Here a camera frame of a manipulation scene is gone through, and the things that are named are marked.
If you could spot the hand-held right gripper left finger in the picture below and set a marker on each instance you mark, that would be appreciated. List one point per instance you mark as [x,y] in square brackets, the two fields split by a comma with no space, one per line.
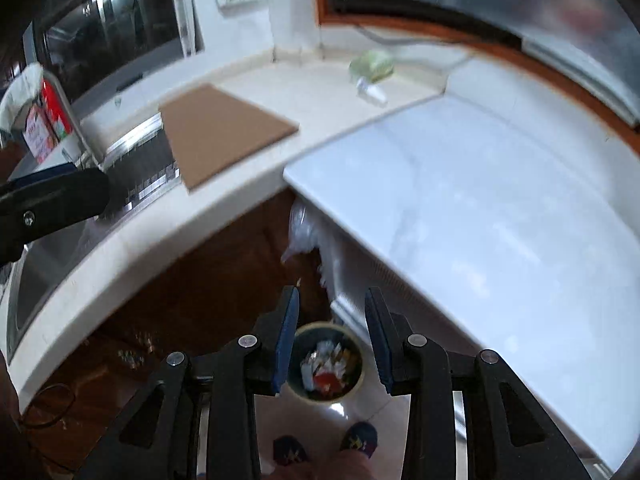
[285,340]

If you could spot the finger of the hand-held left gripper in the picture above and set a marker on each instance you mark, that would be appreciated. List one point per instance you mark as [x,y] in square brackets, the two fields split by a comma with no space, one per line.
[55,200]

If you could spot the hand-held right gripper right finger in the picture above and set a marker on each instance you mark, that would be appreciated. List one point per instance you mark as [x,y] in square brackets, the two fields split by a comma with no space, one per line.
[380,340]

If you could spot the dark trash bin beige rim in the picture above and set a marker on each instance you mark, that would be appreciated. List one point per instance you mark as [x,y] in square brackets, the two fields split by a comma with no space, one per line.
[322,328]

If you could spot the small white bottle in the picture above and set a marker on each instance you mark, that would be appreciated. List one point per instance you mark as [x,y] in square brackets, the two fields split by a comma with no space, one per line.
[372,93]

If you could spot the green plastic bag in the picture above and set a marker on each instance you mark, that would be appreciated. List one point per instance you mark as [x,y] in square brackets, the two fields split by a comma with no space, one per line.
[372,65]

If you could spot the white appliance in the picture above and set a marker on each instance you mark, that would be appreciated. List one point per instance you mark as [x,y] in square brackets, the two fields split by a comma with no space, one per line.
[350,280]

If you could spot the red printed bag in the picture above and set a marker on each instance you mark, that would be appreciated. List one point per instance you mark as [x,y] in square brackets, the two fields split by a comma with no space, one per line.
[50,120]

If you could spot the metal sink rack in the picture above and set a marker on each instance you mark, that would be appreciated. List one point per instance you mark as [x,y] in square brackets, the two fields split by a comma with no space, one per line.
[145,180]

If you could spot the clear hanging plastic bag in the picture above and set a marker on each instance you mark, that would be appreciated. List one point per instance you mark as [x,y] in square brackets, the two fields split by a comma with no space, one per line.
[302,235]

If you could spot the brown wooden cabinet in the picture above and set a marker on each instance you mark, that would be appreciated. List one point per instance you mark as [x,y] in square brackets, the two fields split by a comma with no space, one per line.
[175,300]

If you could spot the brown cardboard sheet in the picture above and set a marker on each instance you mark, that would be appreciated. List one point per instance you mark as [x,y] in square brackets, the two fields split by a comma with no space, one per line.
[225,130]

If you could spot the dark glass window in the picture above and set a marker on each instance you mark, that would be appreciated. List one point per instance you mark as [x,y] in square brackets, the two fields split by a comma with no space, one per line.
[115,15]

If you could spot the white plastic holder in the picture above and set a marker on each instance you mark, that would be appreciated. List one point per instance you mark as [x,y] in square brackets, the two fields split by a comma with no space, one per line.
[185,20]

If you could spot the orange wooden frame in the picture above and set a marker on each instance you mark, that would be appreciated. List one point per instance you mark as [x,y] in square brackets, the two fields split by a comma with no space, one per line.
[450,35]

